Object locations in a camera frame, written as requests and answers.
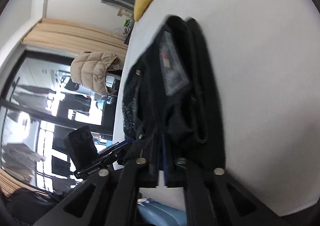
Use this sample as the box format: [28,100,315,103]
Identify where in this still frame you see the black jeans pants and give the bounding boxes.
[122,15,226,172]

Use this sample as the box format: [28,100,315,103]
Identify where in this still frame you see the light blue plastic bin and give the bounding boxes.
[137,198,188,226]

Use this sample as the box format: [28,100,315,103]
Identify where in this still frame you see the beige puffer jacket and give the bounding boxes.
[71,52,123,96]

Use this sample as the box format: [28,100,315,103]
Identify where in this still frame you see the beige curtain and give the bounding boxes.
[22,18,127,60]

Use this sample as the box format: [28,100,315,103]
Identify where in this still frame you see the black window frame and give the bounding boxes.
[1,50,117,192]

